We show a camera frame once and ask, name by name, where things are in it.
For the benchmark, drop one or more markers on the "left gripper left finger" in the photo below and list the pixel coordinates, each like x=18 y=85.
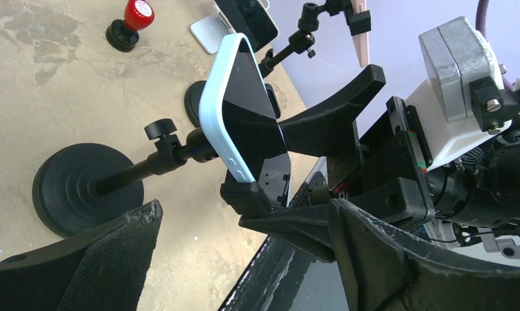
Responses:
x=104 y=268

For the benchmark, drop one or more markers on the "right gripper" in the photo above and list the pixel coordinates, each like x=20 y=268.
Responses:
x=389 y=178

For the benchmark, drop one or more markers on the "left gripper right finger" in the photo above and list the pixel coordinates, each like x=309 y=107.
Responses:
x=383 y=267

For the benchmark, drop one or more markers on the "black phone stand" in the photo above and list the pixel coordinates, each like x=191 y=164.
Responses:
x=303 y=39
x=86 y=185

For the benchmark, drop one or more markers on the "light blue case phone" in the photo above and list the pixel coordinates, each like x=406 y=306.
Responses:
x=238 y=120

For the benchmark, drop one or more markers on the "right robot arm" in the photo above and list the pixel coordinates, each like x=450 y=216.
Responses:
x=476 y=196

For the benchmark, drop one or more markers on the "pink case phone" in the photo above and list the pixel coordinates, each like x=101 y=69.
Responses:
x=361 y=41

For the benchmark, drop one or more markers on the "black phone on silver stand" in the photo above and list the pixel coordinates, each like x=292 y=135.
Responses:
x=250 y=18

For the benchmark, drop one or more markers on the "silver phone stand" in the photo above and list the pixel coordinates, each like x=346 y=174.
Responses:
x=210 y=31

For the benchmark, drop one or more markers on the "red black stamp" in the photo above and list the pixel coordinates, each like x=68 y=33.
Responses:
x=122 y=34

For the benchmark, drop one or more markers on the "black base frame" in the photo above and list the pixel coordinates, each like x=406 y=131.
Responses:
x=294 y=268

